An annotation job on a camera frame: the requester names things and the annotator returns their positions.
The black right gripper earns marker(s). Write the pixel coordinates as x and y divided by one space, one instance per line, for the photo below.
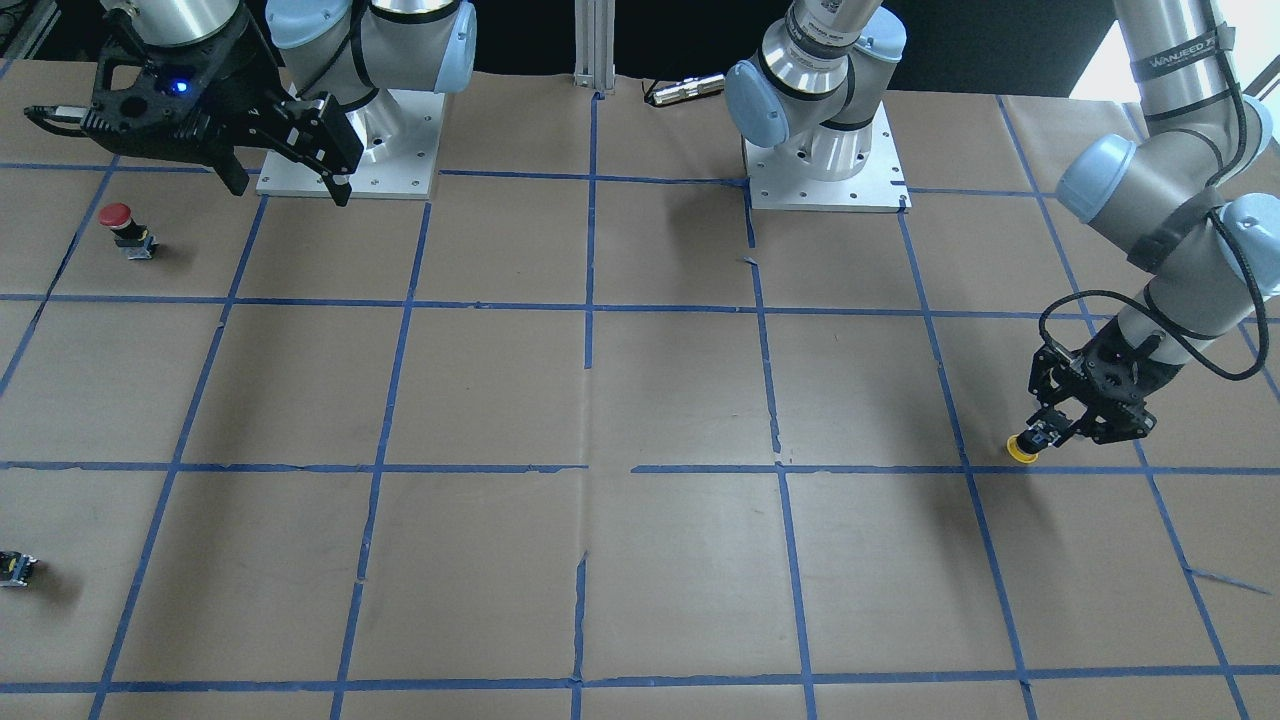
243 82

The yellow push button switch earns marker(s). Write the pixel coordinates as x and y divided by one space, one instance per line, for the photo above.
1026 446

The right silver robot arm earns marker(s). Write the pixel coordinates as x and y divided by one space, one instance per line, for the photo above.
346 97

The brown paper table cover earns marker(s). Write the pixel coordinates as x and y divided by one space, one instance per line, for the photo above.
587 436

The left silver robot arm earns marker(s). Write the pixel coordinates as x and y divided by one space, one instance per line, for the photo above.
1211 262

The red push button switch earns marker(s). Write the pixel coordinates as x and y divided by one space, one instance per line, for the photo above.
133 239

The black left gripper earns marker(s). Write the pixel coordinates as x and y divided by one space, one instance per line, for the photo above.
1158 377

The aluminium frame post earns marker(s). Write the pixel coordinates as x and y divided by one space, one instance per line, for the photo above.
594 23

